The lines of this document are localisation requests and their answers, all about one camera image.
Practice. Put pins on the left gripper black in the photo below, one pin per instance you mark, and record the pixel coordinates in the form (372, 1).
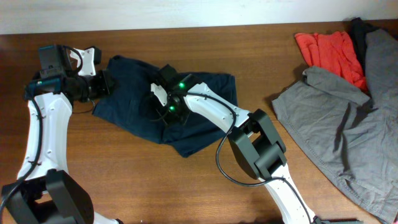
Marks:
(104, 88)

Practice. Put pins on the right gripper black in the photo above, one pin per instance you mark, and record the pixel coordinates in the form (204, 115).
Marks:
(166, 117)

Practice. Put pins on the navy blue shorts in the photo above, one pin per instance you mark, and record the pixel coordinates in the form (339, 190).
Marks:
(132, 108)

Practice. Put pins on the black garment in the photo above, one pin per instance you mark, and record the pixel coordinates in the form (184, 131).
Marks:
(359, 30)

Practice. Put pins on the grey shorts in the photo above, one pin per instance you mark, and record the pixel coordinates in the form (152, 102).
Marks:
(351, 136)

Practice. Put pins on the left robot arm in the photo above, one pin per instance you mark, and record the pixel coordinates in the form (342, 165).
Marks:
(44, 191)

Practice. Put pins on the red orange garment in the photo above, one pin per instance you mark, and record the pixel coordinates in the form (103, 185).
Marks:
(335, 53)

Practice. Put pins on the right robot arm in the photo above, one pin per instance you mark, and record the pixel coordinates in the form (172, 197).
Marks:
(254, 140)

